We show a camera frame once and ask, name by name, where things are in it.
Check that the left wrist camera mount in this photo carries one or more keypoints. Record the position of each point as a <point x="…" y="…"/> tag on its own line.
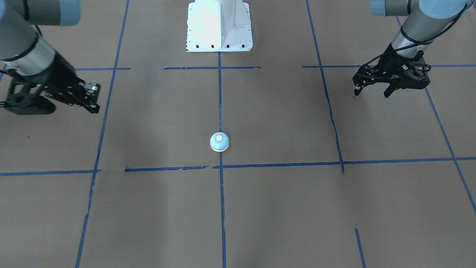
<point x="413" y="74"/>

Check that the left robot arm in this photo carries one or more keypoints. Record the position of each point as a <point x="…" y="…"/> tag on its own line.
<point x="425" y="21"/>

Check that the brown paper table cover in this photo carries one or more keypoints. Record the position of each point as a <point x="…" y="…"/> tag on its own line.
<point x="312" y="178"/>

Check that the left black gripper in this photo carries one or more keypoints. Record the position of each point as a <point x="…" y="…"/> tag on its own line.
<point x="387" y="64"/>

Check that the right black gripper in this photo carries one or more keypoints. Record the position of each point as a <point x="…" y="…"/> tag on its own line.
<point x="62" y="77"/>

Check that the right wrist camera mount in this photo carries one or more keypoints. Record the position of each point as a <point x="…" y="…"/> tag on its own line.
<point x="24" y="96"/>

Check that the white camera mast base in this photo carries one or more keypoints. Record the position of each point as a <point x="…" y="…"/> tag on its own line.
<point x="218" y="25"/>

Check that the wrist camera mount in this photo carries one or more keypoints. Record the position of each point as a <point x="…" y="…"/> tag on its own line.
<point x="24" y="96"/>
<point x="413" y="74"/>

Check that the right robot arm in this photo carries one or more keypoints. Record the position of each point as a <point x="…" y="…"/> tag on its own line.
<point x="38" y="71"/>

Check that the blue white call bell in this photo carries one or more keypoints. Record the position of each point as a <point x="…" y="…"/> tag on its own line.
<point x="219" y="142"/>

